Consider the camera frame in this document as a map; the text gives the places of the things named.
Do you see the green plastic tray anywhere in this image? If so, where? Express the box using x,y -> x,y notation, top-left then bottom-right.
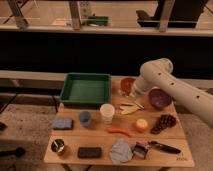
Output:
60,73 -> 111,108

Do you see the metal cup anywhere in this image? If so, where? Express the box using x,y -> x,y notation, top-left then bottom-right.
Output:
51,139 -> 65,155

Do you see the grey-blue crumpled cloth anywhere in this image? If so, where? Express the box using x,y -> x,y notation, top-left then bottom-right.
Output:
109,139 -> 133,164

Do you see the white paper cup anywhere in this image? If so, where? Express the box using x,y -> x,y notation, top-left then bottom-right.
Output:
100,104 -> 115,124

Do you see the blue cup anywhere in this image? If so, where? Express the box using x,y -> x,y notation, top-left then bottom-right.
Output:
79,111 -> 92,127

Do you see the dark grape bunch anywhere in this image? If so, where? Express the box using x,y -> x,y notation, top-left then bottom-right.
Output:
151,114 -> 177,134

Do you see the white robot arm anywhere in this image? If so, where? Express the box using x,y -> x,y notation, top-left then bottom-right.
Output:
130,58 -> 213,128

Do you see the wooden table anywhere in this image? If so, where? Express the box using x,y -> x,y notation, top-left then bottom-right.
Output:
44,78 -> 194,167

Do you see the yellow banana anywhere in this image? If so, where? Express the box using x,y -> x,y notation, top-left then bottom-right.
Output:
120,104 -> 141,115

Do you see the red-yellow apple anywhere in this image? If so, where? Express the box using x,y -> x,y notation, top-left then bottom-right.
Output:
135,119 -> 148,132

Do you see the black handled peeler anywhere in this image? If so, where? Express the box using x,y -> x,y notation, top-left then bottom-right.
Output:
148,141 -> 181,154

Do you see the small metal clip tool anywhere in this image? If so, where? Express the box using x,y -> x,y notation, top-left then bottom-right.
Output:
132,143 -> 148,159

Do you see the green box on shelf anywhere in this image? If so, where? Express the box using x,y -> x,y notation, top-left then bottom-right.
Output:
86,16 -> 108,26

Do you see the black sponge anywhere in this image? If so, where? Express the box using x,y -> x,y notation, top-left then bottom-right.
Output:
78,147 -> 102,158

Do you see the blue sponge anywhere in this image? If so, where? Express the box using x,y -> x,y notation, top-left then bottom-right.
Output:
52,118 -> 73,130

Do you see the red-brown bowl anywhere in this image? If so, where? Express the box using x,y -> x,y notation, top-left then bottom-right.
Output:
121,77 -> 135,94

